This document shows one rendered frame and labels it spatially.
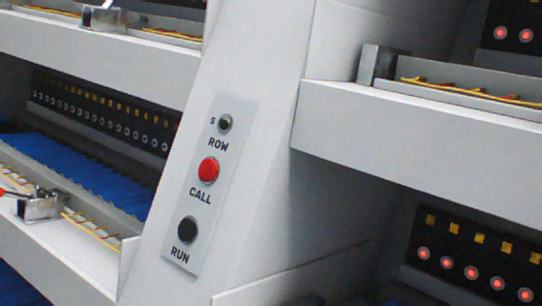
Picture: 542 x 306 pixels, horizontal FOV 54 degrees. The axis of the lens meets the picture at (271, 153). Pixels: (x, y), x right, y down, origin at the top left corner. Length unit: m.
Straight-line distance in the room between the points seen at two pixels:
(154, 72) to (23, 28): 0.24
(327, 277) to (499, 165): 0.20
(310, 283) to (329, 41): 0.18
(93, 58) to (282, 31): 0.22
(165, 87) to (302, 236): 0.16
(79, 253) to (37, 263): 0.05
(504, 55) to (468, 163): 0.21
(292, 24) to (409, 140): 0.12
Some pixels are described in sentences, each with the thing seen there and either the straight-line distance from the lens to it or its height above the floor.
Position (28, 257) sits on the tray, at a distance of 0.55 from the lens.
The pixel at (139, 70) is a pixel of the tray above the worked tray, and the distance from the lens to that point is 0.47.
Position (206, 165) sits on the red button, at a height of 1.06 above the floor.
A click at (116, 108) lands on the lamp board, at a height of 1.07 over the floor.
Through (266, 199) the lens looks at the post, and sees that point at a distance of 0.35.
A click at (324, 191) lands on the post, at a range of 0.40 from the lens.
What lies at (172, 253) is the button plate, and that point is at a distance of 0.38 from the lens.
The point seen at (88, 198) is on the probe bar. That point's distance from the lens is 0.56.
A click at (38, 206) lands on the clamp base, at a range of 0.56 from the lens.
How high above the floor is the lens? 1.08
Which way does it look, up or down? level
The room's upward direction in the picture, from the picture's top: 19 degrees clockwise
